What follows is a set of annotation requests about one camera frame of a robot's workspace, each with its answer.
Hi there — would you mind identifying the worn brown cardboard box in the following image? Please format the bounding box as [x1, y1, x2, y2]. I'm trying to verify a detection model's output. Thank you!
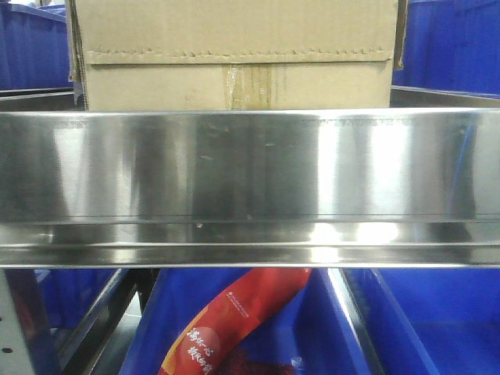
[66, 1, 409, 111]

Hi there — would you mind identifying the right stainless steel shelf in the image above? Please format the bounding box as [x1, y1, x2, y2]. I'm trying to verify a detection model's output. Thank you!
[1, 87, 499, 374]

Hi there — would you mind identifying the red snack bag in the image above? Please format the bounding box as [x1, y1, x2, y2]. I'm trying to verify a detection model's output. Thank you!
[158, 267, 312, 374]

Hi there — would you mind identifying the blue bin with red bag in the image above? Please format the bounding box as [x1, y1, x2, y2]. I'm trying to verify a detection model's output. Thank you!
[120, 267, 382, 374]

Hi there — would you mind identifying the blue bin lower right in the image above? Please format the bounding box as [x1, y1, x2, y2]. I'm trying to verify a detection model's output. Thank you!
[345, 269, 499, 374]

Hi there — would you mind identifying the blue bin upper right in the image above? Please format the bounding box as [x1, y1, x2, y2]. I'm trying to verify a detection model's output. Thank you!
[392, 1, 499, 96]

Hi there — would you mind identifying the blue bin upper left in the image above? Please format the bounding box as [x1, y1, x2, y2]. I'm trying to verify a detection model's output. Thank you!
[1, 1, 72, 91]

